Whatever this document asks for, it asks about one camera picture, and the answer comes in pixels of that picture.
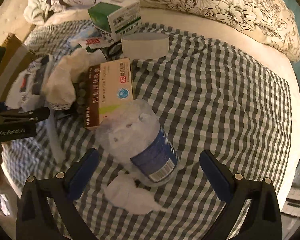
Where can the green white medicine box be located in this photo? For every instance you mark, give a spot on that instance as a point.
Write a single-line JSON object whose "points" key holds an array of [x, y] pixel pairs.
{"points": [[125, 20]]}

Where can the white printed paper packet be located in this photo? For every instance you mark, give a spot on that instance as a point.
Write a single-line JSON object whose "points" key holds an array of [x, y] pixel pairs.
{"points": [[27, 82]]}

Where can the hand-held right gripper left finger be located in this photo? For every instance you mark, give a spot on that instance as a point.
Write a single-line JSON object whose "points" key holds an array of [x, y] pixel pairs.
{"points": [[81, 177]]}

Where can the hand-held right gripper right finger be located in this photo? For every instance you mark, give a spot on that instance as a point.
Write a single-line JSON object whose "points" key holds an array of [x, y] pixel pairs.
{"points": [[216, 177]]}

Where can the floral cream duvet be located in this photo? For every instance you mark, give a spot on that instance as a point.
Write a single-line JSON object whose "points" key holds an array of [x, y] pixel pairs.
{"points": [[227, 10]]}

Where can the red white packet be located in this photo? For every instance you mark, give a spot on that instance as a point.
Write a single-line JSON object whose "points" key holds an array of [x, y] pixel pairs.
{"points": [[93, 42]]}

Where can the green white checked cloth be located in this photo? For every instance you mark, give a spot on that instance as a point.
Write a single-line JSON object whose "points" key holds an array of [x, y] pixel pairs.
{"points": [[215, 105]]}

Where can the clear plastic bottle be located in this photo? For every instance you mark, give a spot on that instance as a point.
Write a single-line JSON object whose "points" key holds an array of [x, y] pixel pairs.
{"points": [[145, 152]]}

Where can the pale green towel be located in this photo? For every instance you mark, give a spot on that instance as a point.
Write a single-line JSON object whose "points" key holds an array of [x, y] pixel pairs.
{"points": [[36, 7]]}

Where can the white tissue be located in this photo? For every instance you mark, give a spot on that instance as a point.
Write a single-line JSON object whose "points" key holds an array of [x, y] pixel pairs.
{"points": [[61, 85], [130, 195]]}

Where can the brown pink medicine box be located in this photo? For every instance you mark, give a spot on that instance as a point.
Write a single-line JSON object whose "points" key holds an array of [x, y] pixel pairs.
{"points": [[110, 87]]}

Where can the blue white packet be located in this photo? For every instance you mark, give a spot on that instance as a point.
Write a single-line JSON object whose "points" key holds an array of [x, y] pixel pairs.
{"points": [[87, 32]]}

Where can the dark pill blister pack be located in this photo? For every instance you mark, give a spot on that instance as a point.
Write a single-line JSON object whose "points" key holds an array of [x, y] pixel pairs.
{"points": [[80, 97]]}

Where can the cream tufted headboard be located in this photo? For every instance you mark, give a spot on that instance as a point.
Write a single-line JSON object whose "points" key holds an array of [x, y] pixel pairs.
{"points": [[5, 17]]}

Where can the cardboard box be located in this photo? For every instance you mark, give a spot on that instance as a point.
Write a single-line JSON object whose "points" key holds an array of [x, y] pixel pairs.
{"points": [[15, 62]]}

